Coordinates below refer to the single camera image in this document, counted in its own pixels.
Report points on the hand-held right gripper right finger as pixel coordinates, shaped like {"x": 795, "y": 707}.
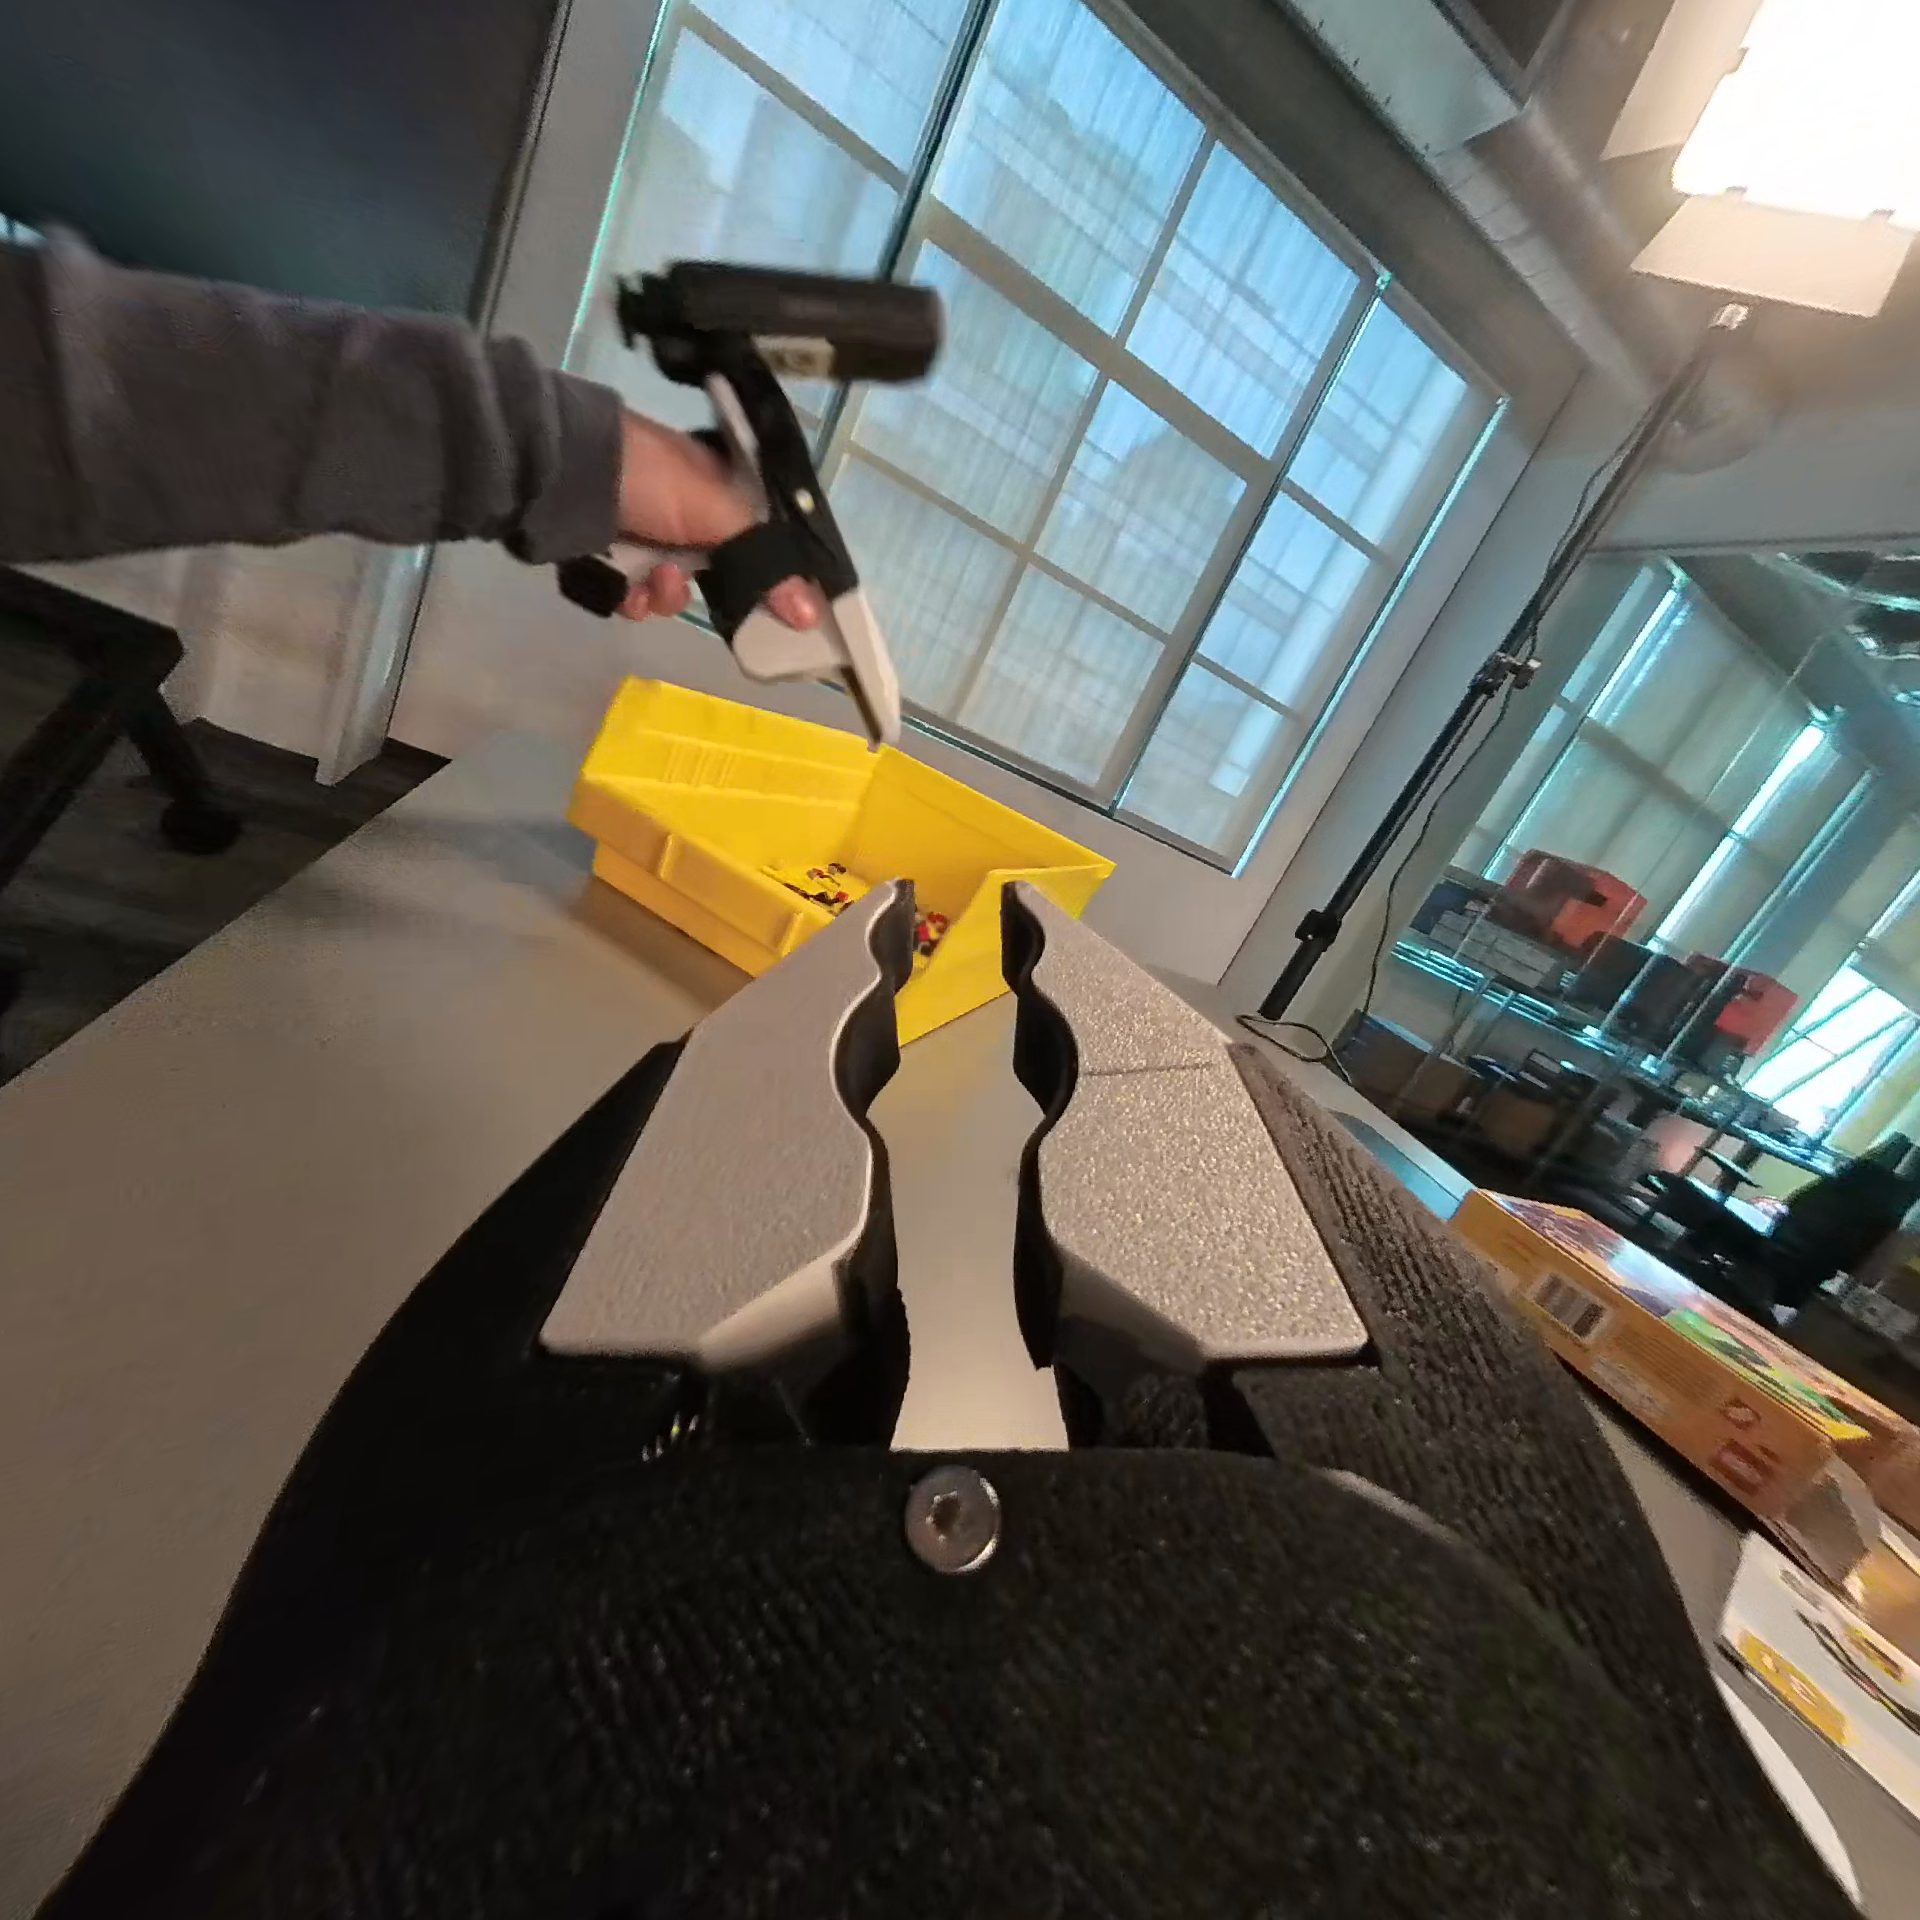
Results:
{"x": 1185, "y": 1201}

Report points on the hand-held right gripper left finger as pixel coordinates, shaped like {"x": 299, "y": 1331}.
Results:
{"x": 720, "y": 1201}

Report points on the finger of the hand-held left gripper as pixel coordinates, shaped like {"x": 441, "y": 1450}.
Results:
{"x": 868, "y": 661}

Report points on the pile of lego pieces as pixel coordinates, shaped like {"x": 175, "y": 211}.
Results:
{"x": 818, "y": 885}

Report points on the yellow cardboard lego box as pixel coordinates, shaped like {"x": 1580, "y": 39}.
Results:
{"x": 1681, "y": 1349}

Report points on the person's left hand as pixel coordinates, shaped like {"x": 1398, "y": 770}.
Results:
{"x": 675, "y": 487}

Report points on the large white-framed window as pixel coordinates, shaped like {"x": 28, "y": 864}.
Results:
{"x": 1126, "y": 450}

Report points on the red black tool case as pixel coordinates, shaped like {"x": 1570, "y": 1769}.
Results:
{"x": 1576, "y": 897}
{"x": 1747, "y": 1001}

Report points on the black office chair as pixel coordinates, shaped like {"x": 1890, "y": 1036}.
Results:
{"x": 1815, "y": 1223}

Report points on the closed booklet with colourful cover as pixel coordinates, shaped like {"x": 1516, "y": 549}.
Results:
{"x": 1828, "y": 1650}

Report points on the studio light panel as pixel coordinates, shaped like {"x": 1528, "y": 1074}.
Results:
{"x": 1786, "y": 165}

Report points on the black table frame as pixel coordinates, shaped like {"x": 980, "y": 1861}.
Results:
{"x": 105, "y": 705}

